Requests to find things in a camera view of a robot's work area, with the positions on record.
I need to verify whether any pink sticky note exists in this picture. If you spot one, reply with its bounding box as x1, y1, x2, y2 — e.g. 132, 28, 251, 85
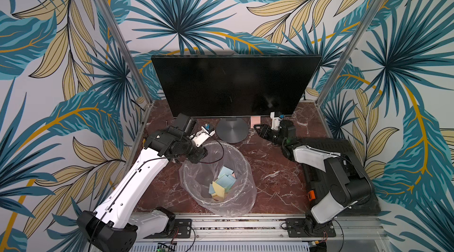
250, 116, 261, 129

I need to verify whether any clear plastic trash bin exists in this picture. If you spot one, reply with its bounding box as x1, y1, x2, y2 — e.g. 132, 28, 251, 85
179, 141, 257, 218

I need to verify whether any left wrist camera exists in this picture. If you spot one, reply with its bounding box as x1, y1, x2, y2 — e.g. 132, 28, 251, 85
190, 124, 215, 147

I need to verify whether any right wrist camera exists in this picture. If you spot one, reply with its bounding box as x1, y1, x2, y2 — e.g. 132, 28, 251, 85
270, 112, 284, 131

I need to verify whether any round grey monitor stand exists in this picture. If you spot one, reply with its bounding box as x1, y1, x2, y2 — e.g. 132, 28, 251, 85
216, 118, 249, 144

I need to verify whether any aluminium frame post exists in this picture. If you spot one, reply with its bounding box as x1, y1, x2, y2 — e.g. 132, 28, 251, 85
95, 0, 152, 107
315, 0, 385, 108

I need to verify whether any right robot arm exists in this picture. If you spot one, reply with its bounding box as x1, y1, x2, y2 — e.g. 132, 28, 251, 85
254, 120, 374, 239

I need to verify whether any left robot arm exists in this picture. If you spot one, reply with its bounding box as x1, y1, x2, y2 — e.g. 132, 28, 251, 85
77, 114, 215, 252

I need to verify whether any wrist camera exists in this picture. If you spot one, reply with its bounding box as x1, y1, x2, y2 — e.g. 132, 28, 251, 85
270, 112, 284, 131
190, 124, 215, 147

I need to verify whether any right aluminium frame post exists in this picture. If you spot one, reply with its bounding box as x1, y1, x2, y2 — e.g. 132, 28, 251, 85
315, 0, 385, 108

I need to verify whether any left aluminium frame post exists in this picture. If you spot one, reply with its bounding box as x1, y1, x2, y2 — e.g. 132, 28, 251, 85
95, 0, 152, 107

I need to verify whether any discarded sticky notes pile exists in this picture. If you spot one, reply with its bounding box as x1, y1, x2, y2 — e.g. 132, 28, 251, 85
209, 166, 236, 201

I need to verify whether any black computer monitor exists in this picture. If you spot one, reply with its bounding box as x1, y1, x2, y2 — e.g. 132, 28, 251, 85
151, 55, 322, 118

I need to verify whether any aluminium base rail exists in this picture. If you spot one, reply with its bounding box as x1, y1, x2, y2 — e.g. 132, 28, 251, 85
116, 212, 387, 252

